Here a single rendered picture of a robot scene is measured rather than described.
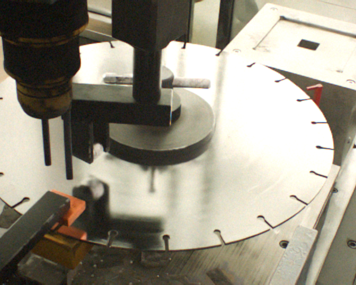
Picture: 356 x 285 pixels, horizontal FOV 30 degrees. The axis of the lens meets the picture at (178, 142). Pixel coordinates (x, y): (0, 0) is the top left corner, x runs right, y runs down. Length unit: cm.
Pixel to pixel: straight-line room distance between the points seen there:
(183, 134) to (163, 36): 14
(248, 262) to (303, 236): 19
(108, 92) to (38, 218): 11
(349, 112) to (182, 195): 35
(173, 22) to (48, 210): 16
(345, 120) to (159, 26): 43
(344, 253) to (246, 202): 29
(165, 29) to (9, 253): 18
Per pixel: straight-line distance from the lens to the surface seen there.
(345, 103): 83
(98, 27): 118
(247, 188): 55
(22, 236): 46
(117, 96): 51
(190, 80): 59
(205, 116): 61
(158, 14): 45
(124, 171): 56
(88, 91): 51
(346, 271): 78
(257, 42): 88
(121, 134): 58
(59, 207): 48
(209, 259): 62
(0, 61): 112
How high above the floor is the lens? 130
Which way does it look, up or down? 36 degrees down
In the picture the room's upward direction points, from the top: 4 degrees clockwise
